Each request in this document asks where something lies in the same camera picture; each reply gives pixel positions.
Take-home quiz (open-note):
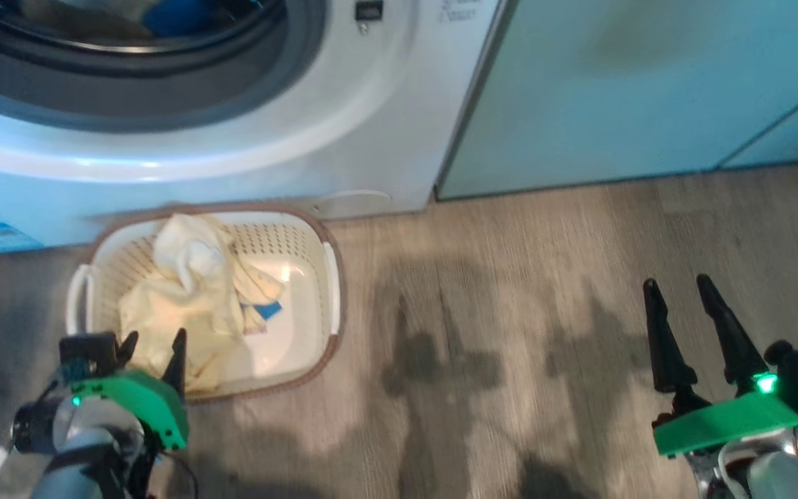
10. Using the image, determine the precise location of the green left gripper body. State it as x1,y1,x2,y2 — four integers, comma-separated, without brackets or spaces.
70,369,190,451

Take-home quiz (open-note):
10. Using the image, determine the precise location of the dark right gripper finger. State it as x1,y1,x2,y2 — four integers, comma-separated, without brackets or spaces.
643,279,698,394
696,274,770,389

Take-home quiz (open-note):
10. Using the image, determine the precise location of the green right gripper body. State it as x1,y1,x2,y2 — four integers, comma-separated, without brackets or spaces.
653,392,798,458

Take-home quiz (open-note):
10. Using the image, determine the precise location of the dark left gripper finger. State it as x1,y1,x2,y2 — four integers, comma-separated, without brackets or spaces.
116,331,139,368
161,328,188,399

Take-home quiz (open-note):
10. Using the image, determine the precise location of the pale yellow bear print garment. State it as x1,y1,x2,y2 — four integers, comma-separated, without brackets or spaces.
118,277,247,396
21,0,157,39

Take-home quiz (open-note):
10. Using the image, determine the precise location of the pale yellow cotton garment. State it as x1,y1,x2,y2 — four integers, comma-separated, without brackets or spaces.
153,213,285,337

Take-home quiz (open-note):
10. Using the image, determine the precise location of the blue cloth item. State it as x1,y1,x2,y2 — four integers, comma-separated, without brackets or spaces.
143,0,233,39

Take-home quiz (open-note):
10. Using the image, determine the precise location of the cream perforated laundry basket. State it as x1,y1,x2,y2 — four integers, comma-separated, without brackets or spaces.
65,203,346,404

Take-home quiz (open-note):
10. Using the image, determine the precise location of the pale green low cabinet door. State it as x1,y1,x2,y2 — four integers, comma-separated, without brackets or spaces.
718,76,798,170

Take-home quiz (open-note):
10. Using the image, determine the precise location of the grey rubber door gasket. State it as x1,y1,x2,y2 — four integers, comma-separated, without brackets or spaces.
0,0,330,132

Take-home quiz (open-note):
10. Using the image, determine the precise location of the white front-load washing machine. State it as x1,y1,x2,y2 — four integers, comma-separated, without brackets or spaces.
0,0,504,252

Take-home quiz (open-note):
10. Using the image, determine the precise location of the round drain filter cover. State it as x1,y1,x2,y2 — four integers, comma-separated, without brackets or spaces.
312,191,393,217

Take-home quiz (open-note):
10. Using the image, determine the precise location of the pale green tall cabinet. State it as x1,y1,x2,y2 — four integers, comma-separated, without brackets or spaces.
436,0,798,202

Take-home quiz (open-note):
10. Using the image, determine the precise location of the printed text washer sticker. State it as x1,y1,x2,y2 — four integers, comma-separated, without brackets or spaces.
438,0,483,21

